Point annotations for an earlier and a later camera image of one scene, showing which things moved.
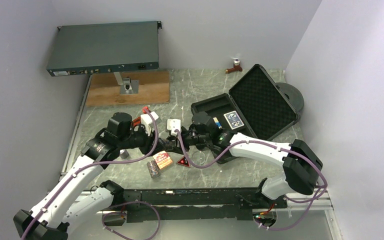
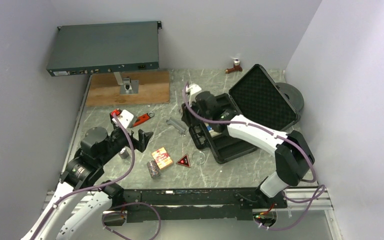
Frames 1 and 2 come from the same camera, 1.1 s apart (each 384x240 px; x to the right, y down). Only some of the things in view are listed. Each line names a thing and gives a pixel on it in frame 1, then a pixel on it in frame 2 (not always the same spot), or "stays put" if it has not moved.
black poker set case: (254, 105) stays put
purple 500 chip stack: (124, 154) stays put
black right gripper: (176, 146) → (187, 117)
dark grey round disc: (292, 94) stays put
